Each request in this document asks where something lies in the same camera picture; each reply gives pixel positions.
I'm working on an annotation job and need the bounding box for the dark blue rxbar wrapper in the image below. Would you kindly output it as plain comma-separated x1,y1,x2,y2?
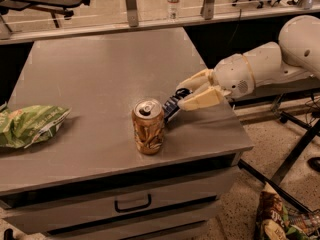
163,88,191,123

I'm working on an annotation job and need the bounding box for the black metal stand frame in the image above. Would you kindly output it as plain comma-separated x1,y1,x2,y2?
238,111,320,212

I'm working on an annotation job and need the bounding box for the clear plastic water bottle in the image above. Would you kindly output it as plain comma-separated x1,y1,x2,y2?
167,0,180,20

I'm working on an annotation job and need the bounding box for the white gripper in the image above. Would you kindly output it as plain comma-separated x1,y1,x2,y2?
176,54,255,111

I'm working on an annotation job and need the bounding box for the chip bag on floor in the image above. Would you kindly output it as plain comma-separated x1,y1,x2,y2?
254,183,320,240

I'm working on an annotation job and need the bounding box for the metal railing frame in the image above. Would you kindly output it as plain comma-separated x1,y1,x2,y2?
0,0,320,45

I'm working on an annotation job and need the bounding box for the orange soda can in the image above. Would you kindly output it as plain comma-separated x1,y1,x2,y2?
132,98,164,155

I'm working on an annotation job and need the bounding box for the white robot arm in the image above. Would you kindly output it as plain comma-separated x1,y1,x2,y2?
178,15,320,111

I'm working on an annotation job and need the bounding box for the grey drawer cabinet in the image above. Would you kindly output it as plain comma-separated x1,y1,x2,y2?
4,155,239,240

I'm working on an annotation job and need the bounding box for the black drawer handle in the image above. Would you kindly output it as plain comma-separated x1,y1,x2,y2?
114,194,152,213

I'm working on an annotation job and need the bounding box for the green chip bag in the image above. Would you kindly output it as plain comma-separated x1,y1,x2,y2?
0,103,71,149

